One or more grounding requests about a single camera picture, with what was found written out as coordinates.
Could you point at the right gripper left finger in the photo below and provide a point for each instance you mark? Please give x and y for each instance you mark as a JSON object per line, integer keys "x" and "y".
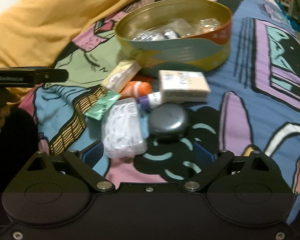
{"x": 92, "y": 154}

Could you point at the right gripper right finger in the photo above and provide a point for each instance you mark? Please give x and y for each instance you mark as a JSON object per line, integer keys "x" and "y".
{"x": 204, "y": 156}

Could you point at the clear box of floss picks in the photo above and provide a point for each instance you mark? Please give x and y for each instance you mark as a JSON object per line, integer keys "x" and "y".
{"x": 121, "y": 130}

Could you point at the green foil sachet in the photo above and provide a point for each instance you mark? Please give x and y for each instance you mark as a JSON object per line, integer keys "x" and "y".
{"x": 102, "y": 105}

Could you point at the dark grey round case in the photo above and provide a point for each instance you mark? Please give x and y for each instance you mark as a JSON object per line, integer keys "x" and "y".
{"x": 167, "y": 121}

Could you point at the white cardboard box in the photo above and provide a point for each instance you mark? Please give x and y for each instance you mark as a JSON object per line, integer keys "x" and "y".
{"x": 183, "y": 86}

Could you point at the white tube purple cap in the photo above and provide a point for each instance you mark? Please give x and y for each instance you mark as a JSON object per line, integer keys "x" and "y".
{"x": 150, "y": 101}

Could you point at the orange tube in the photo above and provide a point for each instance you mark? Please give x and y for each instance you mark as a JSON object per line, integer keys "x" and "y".
{"x": 136, "y": 89}

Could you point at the clear bag with dark item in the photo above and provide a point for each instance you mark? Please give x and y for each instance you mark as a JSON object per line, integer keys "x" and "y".
{"x": 170, "y": 31}

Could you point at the bagged crochet doll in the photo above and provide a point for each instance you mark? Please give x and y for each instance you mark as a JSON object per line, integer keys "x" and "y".
{"x": 208, "y": 25}

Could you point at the yellow fleece blanket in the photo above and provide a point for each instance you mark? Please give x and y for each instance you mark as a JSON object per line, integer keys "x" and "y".
{"x": 34, "y": 32}

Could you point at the colourful cartoon print blanket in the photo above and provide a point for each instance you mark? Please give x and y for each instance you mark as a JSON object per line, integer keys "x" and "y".
{"x": 254, "y": 103}

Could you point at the round colourful metal tin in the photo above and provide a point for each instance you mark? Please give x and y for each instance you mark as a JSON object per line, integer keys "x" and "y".
{"x": 200, "y": 52}

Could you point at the blue plastic bag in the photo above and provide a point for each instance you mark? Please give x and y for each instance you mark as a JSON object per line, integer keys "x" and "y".
{"x": 293, "y": 23}

